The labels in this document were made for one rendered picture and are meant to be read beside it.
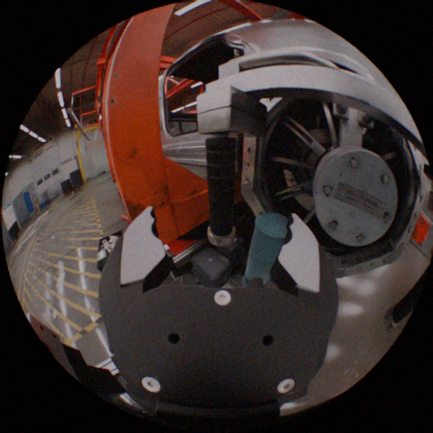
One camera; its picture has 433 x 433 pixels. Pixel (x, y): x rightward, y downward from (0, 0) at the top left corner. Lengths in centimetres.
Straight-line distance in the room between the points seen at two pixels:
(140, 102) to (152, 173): 23
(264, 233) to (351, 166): 18
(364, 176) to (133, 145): 48
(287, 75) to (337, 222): 18
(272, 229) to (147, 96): 49
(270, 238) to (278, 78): 25
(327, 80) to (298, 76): 3
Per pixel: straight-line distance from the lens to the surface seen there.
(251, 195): 38
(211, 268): 58
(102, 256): 43
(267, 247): 27
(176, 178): 50
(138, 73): 50
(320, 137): 65
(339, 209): 19
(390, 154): 49
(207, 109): 15
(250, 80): 17
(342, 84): 15
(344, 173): 18
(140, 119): 43
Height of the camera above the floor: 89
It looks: 32 degrees down
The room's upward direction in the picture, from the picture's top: 1 degrees counter-clockwise
